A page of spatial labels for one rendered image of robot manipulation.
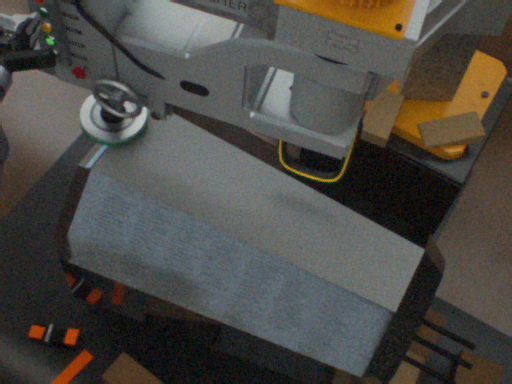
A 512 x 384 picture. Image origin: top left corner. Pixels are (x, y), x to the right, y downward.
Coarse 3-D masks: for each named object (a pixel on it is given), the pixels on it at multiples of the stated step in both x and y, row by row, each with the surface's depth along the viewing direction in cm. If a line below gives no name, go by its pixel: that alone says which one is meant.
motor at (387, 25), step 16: (288, 0) 151; (304, 0) 151; (320, 0) 152; (336, 0) 152; (352, 0) 147; (368, 0) 148; (384, 0) 149; (400, 0) 153; (416, 0) 154; (320, 16) 151; (336, 16) 150; (352, 16) 150; (368, 16) 150; (384, 16) 150; (400, 16) 151; (384, 32) 149; (400, 32) 148
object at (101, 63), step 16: (96, 0) 176; (112, 0) 180; (128, 0) 190; (64, 16) 185; (80, 16) 183; (96, 16) 181; (112, 16) 183; (96, 32) 186; (112, 32) 186; (80, 48) 194; (96, 48) 192; (112, 48) 190; (80, 64) 200; (96, 64) 197; (112, 64) 195; (64, 80) 209; (80, 80) 207; (96, 80) 204
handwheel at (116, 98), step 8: (104, 80) 194; (112, 80) 193; (96, 88) 197; (104, 88) 198; (120, 88) 193; (128, 88) 194; (96, 96) 201; (112, 96) 197; (120, 96) 198; (128, 96) 196; (136, 96) 195; (104, 104) 203; (112, 104) 200; (120, 104) 198; (136, 104) 197; (112, 112) 205; (120, 112) 204; (128, 112) 204; (136, 112) 200
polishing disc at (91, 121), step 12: (84, 108) 236; (96, 108) 237; (132, 108) 237; (144, 108) 238; (84, 120) 234; (96, 120) 234; (132, 120) 235; (144, 120) 235; (96, 132) 232; (108, 132) 232; (120, 132) 232; (132, 132) 233
